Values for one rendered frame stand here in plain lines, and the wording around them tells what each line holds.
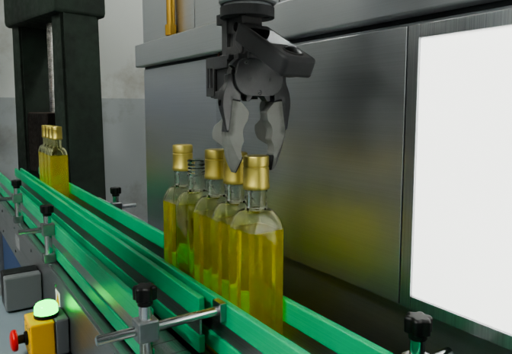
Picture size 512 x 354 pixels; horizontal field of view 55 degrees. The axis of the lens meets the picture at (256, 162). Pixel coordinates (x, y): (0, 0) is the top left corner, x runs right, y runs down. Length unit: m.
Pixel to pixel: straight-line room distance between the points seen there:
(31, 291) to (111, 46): 3.07
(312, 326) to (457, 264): 0.20
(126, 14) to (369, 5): 3.64
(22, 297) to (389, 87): 0.98
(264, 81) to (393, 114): 0.17
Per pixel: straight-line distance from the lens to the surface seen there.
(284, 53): 0.57
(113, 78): 4.16
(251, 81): 0.63
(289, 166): 0.79
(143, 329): 0.64
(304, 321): 0.67
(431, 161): 0.60
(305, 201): 0.77
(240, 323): 0.66
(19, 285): 1.30
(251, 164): 0.63
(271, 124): 0.65
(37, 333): 1.05
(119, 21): 4.22
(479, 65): 0.57
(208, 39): 1.04
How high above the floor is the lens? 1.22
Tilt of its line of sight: 6 degrees down
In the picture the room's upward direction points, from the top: straight up
